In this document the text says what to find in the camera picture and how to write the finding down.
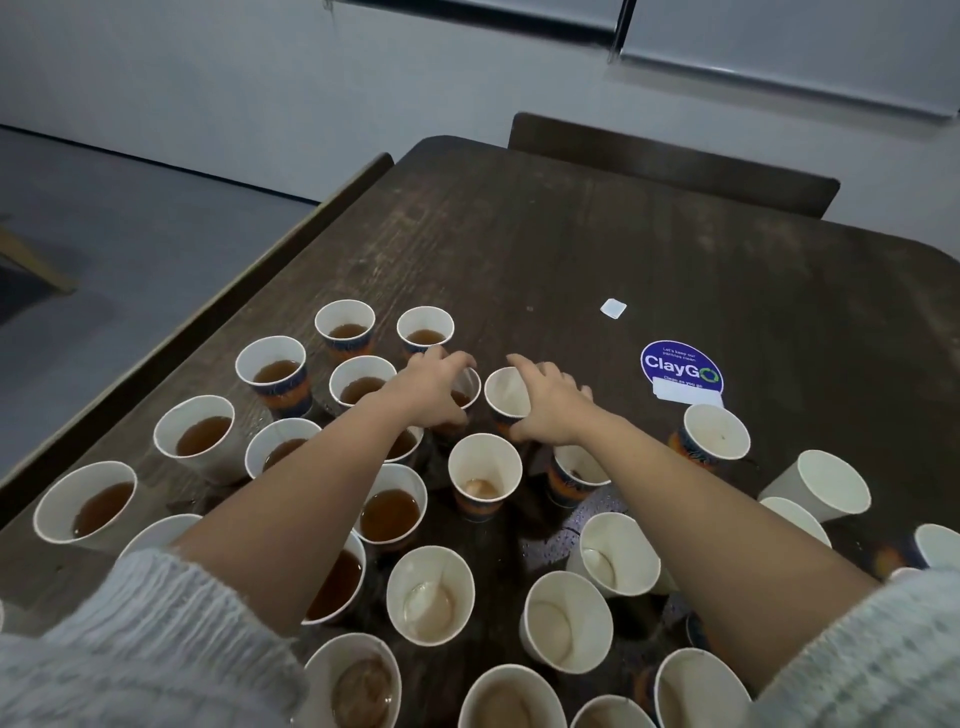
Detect person's right hand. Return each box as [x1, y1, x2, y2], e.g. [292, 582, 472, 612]
[505, 352, 599, 449]

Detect beige cushioned lounge chair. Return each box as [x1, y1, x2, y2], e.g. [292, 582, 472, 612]
[0, 225, 74, 294]

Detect person's left forearm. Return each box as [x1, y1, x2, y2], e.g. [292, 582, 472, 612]
[0, 397, 437, 728]

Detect group of paper cups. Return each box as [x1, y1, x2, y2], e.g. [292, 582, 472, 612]
[30, 297, 960, 728]

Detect white wall panel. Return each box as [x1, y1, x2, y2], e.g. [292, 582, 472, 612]
[619, 0, 960, 119]
[450, 0, 624, 32]

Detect round blue sticker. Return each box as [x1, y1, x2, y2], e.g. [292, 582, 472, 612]
[640, 339, 726, 407]

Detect dark wooden table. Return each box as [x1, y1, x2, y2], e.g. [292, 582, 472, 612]
[0, 136, 960, 728]

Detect person's right forearm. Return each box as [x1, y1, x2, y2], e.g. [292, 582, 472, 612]
[577, 412, 960, 728]

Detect dark wooden chair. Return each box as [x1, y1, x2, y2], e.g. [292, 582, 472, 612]
[507, 112, 842, 219]

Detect person's left hand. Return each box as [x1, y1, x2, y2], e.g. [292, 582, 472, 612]
[375, 346, 479, 432]

